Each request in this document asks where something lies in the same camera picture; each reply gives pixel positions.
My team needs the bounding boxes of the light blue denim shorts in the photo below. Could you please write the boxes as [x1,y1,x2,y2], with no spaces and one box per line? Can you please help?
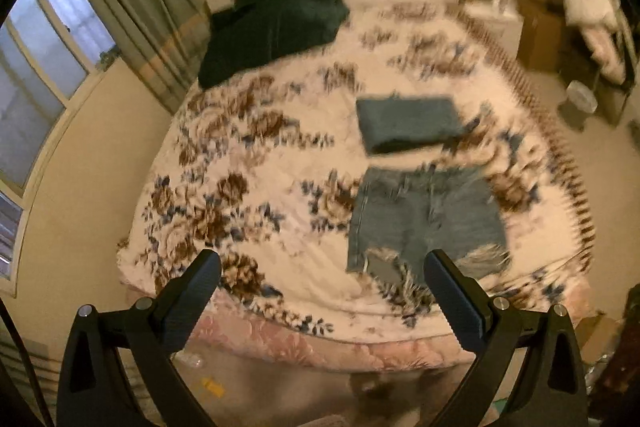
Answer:
[346,166,511,300]

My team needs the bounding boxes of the yellow object on floor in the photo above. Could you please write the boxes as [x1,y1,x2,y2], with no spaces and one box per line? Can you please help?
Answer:
[201,377,226,399]

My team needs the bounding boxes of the floral bed blanket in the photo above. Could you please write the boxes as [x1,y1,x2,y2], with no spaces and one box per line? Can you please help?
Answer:
[116,2,594,343]

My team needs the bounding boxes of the white nightstand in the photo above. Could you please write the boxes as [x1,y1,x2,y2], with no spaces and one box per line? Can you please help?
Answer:
[462,0,524,57]

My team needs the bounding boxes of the dark green blanket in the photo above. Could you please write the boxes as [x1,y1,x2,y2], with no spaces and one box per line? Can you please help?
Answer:
[198,0,349,90]

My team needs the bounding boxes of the grey green curtain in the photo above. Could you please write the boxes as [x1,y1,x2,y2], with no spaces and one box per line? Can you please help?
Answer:
[62,0,212,115]

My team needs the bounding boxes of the folded dark blue pants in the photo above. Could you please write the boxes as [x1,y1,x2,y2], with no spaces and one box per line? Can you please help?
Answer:
[356,96,465,155]

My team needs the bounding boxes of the white mesh waste bin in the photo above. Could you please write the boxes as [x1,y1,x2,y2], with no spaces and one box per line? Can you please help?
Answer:
[558,80,598,132]

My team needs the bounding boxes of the pink bed skirt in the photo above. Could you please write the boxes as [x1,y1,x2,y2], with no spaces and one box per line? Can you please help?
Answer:
[191,293,474,373]

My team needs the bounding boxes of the brown cardboard box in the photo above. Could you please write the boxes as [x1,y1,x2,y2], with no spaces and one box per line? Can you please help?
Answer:
[515,0,565,72]

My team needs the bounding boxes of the window with white frame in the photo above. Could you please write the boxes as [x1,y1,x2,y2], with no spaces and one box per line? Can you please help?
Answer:
[1,0,118,296]

